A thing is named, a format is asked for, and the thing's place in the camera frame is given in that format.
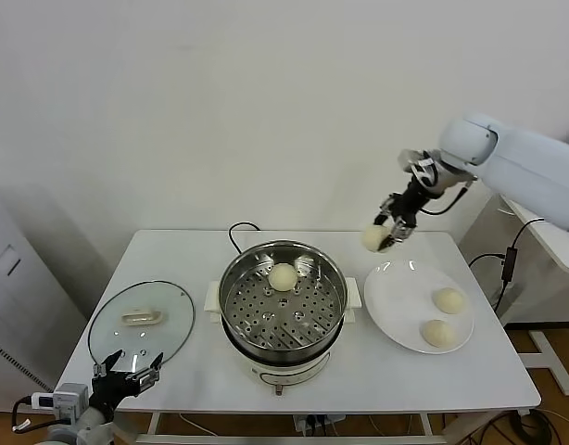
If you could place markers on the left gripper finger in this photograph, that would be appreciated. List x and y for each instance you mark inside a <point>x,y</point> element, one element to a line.
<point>147,376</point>
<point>107,364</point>

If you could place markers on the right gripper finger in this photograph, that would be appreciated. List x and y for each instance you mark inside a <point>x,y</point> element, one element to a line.
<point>402,232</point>
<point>386,208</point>

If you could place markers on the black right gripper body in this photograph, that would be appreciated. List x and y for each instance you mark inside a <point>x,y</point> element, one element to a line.
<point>412,199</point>

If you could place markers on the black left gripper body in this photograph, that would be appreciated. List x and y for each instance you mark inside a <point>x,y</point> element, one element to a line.
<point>108,389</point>

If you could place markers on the white steamed baozi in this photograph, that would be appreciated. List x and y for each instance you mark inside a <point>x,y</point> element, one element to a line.
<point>372,238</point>
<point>436,333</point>
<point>448,300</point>
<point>282,276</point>

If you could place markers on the round glass pot lid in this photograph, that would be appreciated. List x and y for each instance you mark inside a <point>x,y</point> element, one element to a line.
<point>173,315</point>

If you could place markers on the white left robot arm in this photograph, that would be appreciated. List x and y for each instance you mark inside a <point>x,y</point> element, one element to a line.
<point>90,428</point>

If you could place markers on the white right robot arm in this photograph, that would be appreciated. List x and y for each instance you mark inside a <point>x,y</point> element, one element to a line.
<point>521,153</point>

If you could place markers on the perforated steel steamer basket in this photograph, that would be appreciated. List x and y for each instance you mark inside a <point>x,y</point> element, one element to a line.
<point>247,283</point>

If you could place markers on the white round plate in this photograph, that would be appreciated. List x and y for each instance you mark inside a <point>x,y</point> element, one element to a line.
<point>400,301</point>

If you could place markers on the white metal cabinet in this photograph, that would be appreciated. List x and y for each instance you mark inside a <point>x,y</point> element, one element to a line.
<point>16,301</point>

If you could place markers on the white rectangular table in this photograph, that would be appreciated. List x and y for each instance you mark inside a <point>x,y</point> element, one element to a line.
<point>173,250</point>

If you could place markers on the white electric cooker base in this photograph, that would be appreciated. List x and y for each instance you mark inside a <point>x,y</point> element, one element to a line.
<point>289,373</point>

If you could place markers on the white side desk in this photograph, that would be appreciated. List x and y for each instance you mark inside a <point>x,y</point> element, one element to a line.
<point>558,250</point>

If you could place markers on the white power strip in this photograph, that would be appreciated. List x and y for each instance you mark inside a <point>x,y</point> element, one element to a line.
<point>307,424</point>

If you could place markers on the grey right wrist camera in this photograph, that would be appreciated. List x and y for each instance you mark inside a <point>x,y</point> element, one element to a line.
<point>416,162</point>

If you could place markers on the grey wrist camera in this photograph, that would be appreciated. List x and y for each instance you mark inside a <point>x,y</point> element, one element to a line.
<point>416,162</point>
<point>71,399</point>

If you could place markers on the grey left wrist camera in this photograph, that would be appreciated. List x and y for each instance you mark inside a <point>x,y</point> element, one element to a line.
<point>71,399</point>

